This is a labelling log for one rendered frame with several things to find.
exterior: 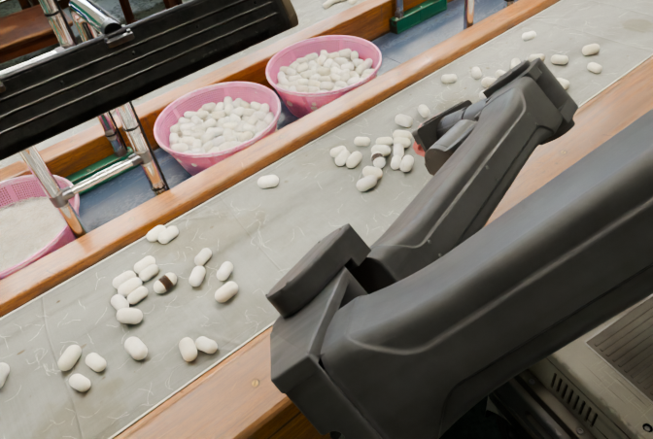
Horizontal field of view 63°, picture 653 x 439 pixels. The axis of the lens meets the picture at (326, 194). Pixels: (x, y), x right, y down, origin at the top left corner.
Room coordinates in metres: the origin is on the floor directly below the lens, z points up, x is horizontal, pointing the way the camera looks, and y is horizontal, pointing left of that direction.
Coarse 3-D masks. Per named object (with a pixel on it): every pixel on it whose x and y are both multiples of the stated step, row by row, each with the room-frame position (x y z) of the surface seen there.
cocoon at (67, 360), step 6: (72, 348) 0.45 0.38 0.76; (78, 348) 0.45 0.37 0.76; (66, 354) 0.44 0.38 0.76; (72, 354) 0.44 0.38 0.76; (78, 354) 0.44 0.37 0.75; (60, 360) 0.43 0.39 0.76; (66, 360) 0.43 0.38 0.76; (72, 360) 0.43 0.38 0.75; (60, 366) 0.42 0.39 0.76; (66, 366) 0.42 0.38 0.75; (72, 366) 0.43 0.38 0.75
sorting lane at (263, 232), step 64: (576, 0) 1.25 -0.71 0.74; (640, 0) 1.19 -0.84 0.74; (448, 64) 1.05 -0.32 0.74; (576, 64) 0.96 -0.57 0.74; (384, 128) 0.85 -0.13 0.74; (256, 192) 0.73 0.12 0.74; (320, 192) 0.70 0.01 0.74; (384, 192) 0.67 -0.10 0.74; (128, 256) 0.62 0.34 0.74; (192, 256) 0.60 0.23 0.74; (256, 256) 0.57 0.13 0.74; (0, 320) 0.54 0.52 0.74; (64, 320) 0.52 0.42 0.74; (192, 320) 0.47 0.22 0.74; (256, 320) 0.45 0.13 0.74; (64, 384) 0.41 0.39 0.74; (128, 384) 0.39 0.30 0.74
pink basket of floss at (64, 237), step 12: (12, 180) 0.86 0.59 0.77; (24, 180) 0.86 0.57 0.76; (36, 180) 0.86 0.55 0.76; (60, 180) 0.83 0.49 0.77; (0, 192) 0.85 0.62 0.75; (12, 192) 0.85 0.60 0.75; (24, 192) 0.85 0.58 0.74; (36, 192) 0.85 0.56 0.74; (0, 204) 0.83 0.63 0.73; (12, 204) 0.84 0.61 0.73; (72, 204) 0.80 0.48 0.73; (60, 240) 0.68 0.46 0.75; (72, 240) 0.71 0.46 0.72; (48, 252) 0.66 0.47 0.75; (24, 264) 0.62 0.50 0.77; (0, 276) 0.61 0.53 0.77
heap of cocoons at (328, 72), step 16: (304, 64) 1.16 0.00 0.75; (320, 64) 1.17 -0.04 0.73; (336, 64) 1.13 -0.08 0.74; (352, 64) 1.12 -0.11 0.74; (368, 64) 1.11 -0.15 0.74; (288, 80) 1.13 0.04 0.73; (304, 80) 1.09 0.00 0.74; (320, 80) 1.08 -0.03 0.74; (336, 80) 1.07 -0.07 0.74; (352, 80) 1.05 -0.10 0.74
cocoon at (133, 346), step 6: (126, 342) 0.44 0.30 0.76; (132, 342) 0.44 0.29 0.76; (138, 342) 0.44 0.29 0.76; (126, 348) 0.43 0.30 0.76; (132, 348) 0.43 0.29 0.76; (138, 348) 0.43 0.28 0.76; (144, 348) 0.43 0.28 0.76; (132, 354) 0.42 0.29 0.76; (138, 354) 0.42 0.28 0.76; (144, 354) 0.42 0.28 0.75
